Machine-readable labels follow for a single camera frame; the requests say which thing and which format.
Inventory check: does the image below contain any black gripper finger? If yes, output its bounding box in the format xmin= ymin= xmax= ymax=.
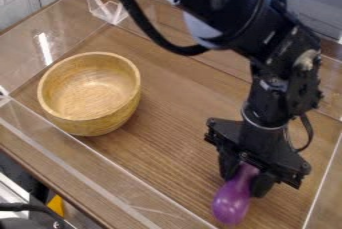
xmin=218 ymin=149 xmax=241 ymax=181
xmin=250 ymin=171 xmax=280 ymax=198

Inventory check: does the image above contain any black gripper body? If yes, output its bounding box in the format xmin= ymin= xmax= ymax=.
xmin=205 ymin=118 xmax=312 ymax=189

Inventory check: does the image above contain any purple toy eggplant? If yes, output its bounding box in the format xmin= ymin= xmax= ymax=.
xmin=213 ymin=163 xmax=260 ymax=225

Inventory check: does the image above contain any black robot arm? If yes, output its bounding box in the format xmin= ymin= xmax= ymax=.
xmin=121 ymin=0 xmax=324 ymax=198

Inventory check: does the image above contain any brown wooden bowl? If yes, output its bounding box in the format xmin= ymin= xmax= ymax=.
xmin=38 ymin=52 xmax=142 ymax=136

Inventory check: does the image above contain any yellow label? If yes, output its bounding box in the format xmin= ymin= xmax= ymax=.
xmin=47 ymin=195 xmax=66 ymax=216

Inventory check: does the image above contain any black cable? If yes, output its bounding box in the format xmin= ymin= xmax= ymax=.
xmin=0 ymin=202 xmax=69 ymax=229

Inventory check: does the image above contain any clear acrylic corner bracket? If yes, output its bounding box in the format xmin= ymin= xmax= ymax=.
xmin=87 ymin=0 xmax=130 ymax=26

